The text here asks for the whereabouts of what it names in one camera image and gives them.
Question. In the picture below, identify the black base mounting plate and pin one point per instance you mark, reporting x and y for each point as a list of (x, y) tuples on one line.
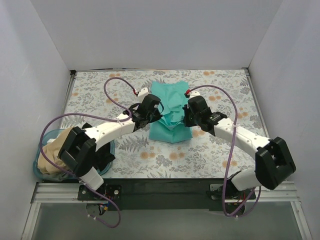
[(162, 193)]

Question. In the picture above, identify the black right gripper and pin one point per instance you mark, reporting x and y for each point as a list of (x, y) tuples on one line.
[(187, 120)]

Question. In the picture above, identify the teal t shirt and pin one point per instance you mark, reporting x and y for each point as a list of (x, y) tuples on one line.
[(170, 128)]

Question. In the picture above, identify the aluminium frame rail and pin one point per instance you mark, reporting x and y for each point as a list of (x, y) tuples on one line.
[(71, 193)]

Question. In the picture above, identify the clear blue plastic basket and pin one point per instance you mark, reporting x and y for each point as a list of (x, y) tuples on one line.
[(62, 177)]

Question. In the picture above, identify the beige t shirt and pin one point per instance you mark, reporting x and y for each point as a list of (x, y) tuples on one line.
[(52, 143)]

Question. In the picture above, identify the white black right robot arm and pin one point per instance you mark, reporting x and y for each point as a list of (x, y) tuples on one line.
[(272, 157)]

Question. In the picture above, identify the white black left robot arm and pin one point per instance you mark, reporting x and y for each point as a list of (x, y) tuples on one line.
[(80, 148)]

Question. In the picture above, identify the black t shirt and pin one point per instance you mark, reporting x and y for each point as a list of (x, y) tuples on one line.
[(104, 157)]

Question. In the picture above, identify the floral patterned table mat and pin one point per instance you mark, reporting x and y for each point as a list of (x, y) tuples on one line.
[(166, 148)]

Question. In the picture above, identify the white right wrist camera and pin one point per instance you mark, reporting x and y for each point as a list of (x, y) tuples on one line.
[(191, 94)]

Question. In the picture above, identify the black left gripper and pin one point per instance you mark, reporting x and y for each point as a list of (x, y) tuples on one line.
[(155, 117)]

